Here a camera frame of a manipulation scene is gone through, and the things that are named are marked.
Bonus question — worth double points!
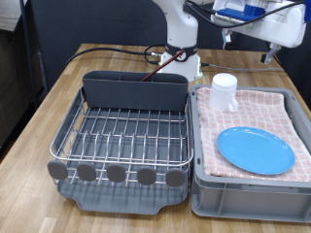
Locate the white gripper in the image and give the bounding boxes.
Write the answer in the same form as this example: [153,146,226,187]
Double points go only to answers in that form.
[212,0,307,65]

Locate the white mug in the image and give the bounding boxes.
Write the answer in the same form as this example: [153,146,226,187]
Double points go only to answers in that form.
[208,72,239,114]

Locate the reddish brown wooden spoon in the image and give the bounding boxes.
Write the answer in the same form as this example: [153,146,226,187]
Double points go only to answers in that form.
[140,49,189,83]

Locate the blue plastic plate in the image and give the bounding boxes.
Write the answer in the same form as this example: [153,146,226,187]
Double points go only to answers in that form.
[216,125,296,177]

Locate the pink checked towel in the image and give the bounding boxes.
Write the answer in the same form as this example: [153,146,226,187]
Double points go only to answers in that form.
[195,86,311,183]

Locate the dark grey cutlery holder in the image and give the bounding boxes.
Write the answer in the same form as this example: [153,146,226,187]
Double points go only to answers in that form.
[82,70,190,113]

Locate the grey plastic crate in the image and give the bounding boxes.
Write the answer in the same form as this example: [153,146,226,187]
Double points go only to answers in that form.
[189,84,311,224]

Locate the grey plastic drain tray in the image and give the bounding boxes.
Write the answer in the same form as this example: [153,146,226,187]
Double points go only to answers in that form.
[56,86,192,216]

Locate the black metal pole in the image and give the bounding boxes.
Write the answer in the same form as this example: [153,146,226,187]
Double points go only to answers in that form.
[18,0,42,110]

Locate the dark cabinet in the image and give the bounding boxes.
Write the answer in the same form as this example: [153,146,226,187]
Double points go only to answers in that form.
[0,28,45,156]

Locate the grey cable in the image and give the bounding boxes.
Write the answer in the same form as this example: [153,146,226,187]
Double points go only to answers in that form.
[200,62,290,73]

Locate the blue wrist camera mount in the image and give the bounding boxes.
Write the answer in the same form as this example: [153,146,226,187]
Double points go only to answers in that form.
[216,3,267,23]

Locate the black camera cable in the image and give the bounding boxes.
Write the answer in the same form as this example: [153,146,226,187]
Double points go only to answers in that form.
[186,0,306,29]

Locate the blue cable clip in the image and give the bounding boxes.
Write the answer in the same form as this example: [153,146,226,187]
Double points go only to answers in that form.
[304,0,311,23]

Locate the thick black cable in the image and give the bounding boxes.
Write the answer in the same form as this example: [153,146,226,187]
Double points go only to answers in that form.
[66,44,167,67]

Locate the metal wire dish rack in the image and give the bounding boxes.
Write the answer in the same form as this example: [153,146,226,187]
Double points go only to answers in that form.
[47,86,194,192]

